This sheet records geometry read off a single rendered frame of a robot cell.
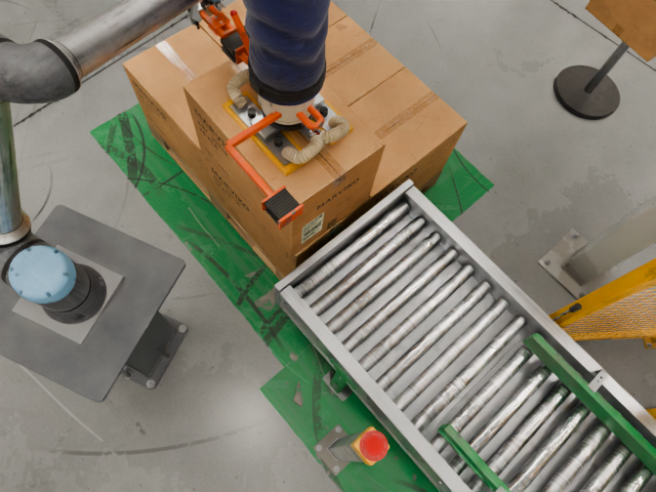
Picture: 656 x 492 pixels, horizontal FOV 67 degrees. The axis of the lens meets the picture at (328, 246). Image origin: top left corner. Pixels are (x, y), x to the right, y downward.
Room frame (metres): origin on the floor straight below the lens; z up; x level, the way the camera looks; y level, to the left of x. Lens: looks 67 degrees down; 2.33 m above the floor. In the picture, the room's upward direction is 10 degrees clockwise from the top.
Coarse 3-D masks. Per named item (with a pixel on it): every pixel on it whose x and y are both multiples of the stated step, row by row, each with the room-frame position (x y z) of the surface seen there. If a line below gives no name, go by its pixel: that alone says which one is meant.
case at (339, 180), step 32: (224, 64) 1.19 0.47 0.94; (192, 96) 1.04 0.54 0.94; (224, 96) 1.06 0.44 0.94; (256, 96) 1.09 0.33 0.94; (224, 128) 0.93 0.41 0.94; (224, 160) 0.94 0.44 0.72; (256, 160) 0.84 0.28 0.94; (320, 160) 0.88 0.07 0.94; (352, 160) 0.90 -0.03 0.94; (256, 192) 0.81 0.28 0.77; (320, 192) 0.77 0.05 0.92; (352, 192) 0.90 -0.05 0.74; (288, 224) 0.69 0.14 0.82; (320, 224) 0.79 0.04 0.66
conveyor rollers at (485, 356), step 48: (432, 240) 0.86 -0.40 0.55; (336, 288) 0.59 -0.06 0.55; (384, 288) 0.63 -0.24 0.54; (480, 288) 0.70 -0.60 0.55; (432, 336) 0.48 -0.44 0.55; (384, 384) 0.28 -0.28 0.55; (528, 384) 0.37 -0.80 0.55; (480, 432) 0.17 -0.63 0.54; (528, 432) 0.20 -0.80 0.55; (480, 480) 0.02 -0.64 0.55; (528, 480) 0.05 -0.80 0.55
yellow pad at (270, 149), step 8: (248, 96) 1.07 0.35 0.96; (224, 104) 1.01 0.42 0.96; (232, 104) 1.02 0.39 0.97; (248, 104) 1.03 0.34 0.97; (256, 104) 1.04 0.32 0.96; (232, 112) 0.99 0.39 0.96; (240, 112) 0.99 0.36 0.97; (248, 112) 0.98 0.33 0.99; (256, 112) 1.00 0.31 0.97; (240, 120) 0.96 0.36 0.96; (248, 120) 0.97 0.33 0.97; (256, 136) 0.91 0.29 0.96; (272, 136) 0.92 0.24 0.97; (280, 136) 0.93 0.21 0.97; (288, 136) 0.94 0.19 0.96; (264, 144) 0.89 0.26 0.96; (272, 144) 0.89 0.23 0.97; (280, 144) 0.89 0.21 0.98; (288, 144) 0.90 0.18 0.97; (296, 144) 0.91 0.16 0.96; (264, 152) 0.87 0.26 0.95; (272, 152) 0.86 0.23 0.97; (280, 152) 0.87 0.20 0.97; (272, 160) 0.84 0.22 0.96; (280, 160) 0.84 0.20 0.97; (288, 160) 0.84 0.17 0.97; (280, 168) 0.81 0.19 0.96; (288, 168) 0.82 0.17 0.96; (296, 168) 0.83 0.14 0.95
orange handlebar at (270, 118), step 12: (204, 12) 1.28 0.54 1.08; (216, 12) 1.28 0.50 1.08; (216, 24) 1.22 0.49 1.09; (228, 24) 1.24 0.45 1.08; (312, 108) 0.97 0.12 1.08; (264, 120) 0.89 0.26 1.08; (252, 132) 0.85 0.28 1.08; (228, 144) 0.79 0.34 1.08; (240, 156) 0.76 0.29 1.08; (252, 168) 0.72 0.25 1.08; (252, 180) 0.69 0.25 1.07; (264, 192) 0.66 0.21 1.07
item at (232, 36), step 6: (228, 30) 1.20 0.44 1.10; (234, 30) 1.21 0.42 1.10; (222, 36) 1.17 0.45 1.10; (228, 36) 1.18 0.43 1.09; (234, 36) 1.19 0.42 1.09; (222, 42) 1.15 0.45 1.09; (228, 42) 1.16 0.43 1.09; (234, 42) 1.16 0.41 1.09; (240, 42) 1.17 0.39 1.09; (222, 48) 1.16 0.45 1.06; (228, 48) 1.13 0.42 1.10; (234, 48) 1.14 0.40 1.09; (240, 48) 1.13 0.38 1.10; (228, 54) 1.14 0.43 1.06; (234, 54) 1.12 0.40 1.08; (246, 54) 1.15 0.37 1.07; (234, 60) 1.12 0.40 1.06; (240, 60) 1.13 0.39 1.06
